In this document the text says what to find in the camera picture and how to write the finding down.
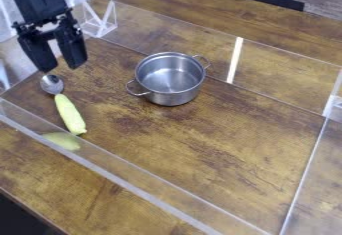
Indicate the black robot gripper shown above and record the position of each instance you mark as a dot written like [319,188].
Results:
[49,20]

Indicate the green handled metal spoon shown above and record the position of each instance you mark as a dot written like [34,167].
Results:
[53,85]

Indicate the small steel pot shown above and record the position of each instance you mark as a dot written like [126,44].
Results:
[172,77]

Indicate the clear acrylic bracket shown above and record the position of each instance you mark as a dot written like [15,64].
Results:
[97,26]

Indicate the clear acrylic enclosure panel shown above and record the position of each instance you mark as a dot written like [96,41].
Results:
[185,205]

